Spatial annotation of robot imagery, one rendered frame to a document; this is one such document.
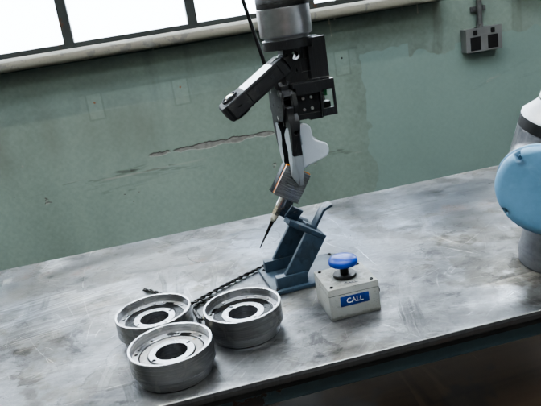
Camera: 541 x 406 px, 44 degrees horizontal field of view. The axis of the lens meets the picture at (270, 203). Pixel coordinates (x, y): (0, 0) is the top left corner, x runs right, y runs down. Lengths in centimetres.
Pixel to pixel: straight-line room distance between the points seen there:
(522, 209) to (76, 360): 60
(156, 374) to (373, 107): 195
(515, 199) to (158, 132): 179
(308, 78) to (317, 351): 39
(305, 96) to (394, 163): 174
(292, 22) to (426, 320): 43
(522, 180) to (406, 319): 23
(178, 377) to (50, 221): 179
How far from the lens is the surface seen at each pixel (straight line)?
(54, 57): 234
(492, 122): 284
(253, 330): 86
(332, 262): 90
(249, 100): 95
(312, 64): 97
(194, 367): 81
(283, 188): 99
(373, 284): 90
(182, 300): 96
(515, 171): 81
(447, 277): 100
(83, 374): 91
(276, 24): 94
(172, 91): 244
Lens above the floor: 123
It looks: 17 degrees down
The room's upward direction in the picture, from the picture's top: 9 degrees counter-clockwise
